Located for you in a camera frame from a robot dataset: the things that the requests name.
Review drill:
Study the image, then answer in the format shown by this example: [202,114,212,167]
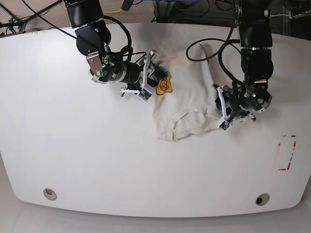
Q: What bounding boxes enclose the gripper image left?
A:
[121,62,166,88]

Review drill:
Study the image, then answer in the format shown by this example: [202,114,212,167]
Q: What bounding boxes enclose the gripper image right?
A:
[215,91,245,117]

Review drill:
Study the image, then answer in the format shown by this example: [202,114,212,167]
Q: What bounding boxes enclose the white T-shirt with LeRobot print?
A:
[152,51,221,141]

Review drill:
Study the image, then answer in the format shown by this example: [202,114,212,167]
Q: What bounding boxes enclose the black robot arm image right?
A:
[216,0,274,119]

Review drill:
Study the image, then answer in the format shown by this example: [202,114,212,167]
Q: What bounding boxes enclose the red tape rectangle marker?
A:
[275,135,297,171]

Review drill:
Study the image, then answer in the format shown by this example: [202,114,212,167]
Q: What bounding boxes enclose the white power strip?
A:
[289,2,311,19]

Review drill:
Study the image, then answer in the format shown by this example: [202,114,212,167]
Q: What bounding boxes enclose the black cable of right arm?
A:
[21,0,134,64]

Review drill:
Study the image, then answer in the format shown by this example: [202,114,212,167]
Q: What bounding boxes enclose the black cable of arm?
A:
[21,0,134,64]
[186,0,246,88]

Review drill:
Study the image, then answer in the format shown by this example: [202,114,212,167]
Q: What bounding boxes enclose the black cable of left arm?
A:
[186,0,246,88]

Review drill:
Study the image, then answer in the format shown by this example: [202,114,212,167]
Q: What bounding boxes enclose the right table cable grommet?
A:
[255,193,270,206]

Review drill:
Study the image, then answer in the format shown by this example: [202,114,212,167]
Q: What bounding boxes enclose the table cable grommet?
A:
[43,188,57,201]
[255,193,270,206]

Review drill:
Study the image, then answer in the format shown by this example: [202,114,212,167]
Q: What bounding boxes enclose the black tripod and cables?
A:
[0,0,64,37]

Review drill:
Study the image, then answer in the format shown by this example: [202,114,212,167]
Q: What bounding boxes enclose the left table cable grommet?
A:
[43,188,57,201]

